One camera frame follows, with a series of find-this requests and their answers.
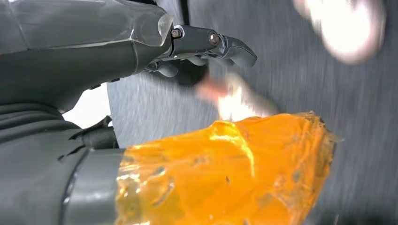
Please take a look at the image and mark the black office chair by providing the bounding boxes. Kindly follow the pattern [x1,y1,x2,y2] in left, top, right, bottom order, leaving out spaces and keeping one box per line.
[180,0,191,25]

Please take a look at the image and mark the person's foot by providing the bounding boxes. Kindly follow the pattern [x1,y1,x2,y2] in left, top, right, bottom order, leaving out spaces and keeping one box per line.
[292,0,388,65]
[196,73,279,122]

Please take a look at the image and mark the white desk side panel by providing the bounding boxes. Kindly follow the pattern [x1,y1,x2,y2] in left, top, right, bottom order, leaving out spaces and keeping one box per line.
[62,83,113,129]

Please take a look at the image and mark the person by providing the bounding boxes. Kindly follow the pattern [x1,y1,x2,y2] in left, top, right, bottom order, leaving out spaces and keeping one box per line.
[174,0,388,122]

